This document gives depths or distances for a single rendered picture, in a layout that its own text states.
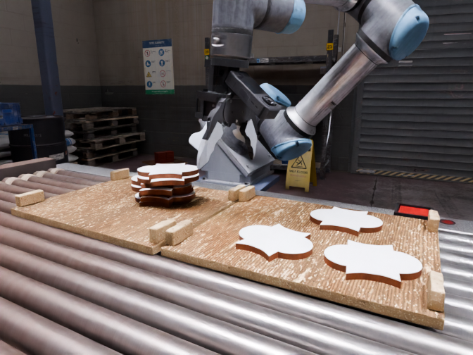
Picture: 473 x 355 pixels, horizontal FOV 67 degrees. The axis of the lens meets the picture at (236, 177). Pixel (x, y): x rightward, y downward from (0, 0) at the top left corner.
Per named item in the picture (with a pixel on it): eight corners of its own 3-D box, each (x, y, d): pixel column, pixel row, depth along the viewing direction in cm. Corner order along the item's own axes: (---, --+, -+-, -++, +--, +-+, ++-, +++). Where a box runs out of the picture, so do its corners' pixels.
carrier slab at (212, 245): (250, 200, 89) (250, 194, 89) (436, 228, 71) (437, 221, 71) (160, 256, 59) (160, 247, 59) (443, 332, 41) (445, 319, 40)
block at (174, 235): (186, 232, 65) (185, 218, 64) (194, 234, 64) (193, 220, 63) (165, 245, 60) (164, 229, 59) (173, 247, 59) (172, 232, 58)
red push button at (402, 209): (399, 210, 83) (400, 205, 82) (429, 215, 80) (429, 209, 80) (397, 218, 78) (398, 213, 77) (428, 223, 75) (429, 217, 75)
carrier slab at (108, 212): (128, 180, 108) (128, 175, 108) (248, 200, 89) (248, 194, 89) (11, 215, 79) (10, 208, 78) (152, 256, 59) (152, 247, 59)
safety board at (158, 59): (145, 94, 635) (141, 40, 613) (174, 94, 612) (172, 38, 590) (144, 94, 633) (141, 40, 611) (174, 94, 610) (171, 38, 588)
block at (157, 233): (170, 230, 66) (169, 216, 65) (178, 232, 65) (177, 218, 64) (148, 242, 61) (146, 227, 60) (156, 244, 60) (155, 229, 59)
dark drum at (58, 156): (48, 182, 465) (39, 114, 443) (82, 187, 442) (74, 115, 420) (4, 195, 412) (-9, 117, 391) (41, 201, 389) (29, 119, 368)
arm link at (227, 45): (260, 37, 65) (229, 31, 59) (258, 63, 66) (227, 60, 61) (231, 36, 70) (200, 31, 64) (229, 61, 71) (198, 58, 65)
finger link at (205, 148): (183, 163, 69) (206, 123, 70) (203, 170, 65) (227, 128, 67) (173, 156, 66) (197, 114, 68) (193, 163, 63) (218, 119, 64)
